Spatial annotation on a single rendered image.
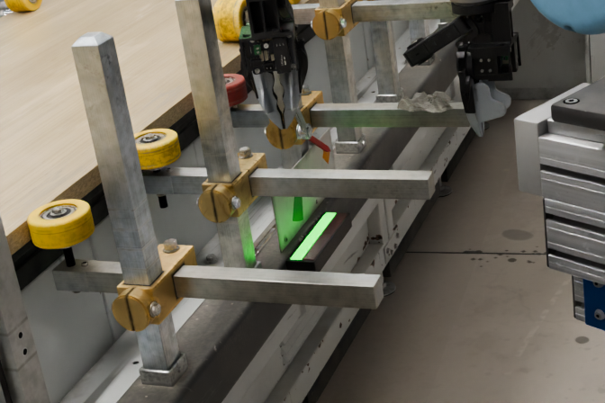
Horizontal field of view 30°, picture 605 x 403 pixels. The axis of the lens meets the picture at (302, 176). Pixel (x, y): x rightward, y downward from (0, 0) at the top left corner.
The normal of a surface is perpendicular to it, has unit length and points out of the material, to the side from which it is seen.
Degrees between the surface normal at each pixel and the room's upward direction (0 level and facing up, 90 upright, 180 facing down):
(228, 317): 0
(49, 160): 0
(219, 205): 90
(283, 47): 90
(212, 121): 90
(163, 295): 90
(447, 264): 0
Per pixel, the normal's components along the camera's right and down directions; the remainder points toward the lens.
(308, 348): -0.14, -0.91
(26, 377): 0.93, 0.01
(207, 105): -0.35, 0.40
